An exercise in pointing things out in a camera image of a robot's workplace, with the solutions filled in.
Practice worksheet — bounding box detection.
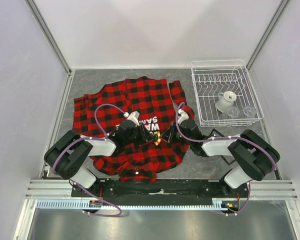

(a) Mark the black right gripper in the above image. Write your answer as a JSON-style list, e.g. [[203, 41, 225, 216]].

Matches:
[[159, 121, 192, 146]]

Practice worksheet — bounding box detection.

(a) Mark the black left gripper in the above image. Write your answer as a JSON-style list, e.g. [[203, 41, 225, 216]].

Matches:
[[124, 122, 155, 146]]

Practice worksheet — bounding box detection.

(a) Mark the yellow plush flower brooch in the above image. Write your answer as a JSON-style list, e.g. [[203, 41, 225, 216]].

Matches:
[[153, 132, 161, 146]]

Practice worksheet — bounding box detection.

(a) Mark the red black plaid shirt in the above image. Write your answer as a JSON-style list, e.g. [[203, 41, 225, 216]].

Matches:
[[72, 76, 189, 184]]

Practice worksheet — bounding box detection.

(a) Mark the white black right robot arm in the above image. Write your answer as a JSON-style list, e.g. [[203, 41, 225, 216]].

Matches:
[[160, 119, 281, 197]]

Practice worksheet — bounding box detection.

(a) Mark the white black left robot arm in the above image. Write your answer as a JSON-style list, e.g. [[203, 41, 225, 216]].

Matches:
[[43, 120, 156, 197]]

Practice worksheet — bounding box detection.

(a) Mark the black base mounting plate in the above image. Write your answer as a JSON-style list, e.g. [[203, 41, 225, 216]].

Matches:
[[71, 177, 251, 200]]

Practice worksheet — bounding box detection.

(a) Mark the clear glass cup left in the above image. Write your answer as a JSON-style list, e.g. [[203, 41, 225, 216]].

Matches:
[[225, 106, 241, 120]]

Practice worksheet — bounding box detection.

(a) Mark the clear glass cup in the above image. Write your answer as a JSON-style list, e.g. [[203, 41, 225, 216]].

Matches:
[[225, 106, 241, 120], [242, 105, 257, 119]]

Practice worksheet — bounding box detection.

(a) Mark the grey ceramic teapot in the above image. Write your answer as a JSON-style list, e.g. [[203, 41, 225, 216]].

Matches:
[[216, 91, 237, 113]]

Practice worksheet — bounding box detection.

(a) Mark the clear glass cup right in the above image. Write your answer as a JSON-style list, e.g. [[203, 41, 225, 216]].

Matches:
[[242, 105, 257, 119]]

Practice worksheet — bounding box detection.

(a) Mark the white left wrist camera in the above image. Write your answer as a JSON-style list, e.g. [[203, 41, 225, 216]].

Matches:
[[123, 111, 140, 126]]

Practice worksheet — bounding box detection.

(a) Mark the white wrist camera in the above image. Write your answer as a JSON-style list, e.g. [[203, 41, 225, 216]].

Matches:
[[123, 111, 140, 126], [177, 109, 189, 125]]

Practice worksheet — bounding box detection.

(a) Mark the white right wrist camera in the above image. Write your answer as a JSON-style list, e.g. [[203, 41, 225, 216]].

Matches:
[[177, 109, 189, 125]]

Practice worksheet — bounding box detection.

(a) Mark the black wire frame stand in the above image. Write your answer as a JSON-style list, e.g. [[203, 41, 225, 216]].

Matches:
[[208, 128, 225, 138]]

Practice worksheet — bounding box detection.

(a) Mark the white wire dish rack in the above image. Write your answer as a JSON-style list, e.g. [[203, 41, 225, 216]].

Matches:
[[191, 59, 264, 127]]

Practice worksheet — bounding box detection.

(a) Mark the light blue cable duct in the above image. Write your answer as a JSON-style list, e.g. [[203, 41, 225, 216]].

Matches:
[[36, 199, 228, 211]]

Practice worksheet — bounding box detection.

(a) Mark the aluminium frame post right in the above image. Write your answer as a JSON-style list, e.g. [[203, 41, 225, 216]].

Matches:
[[246, 0, 291, 70]]

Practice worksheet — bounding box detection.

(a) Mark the aluminium frame post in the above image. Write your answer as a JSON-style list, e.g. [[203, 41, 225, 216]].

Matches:
[[246, 0, 291, 70], [25, 0, 72, 75]]

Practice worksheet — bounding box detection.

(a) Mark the aluminium frame post left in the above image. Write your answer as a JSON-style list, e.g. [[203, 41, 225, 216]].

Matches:
[[25, 0, 72, 75]]

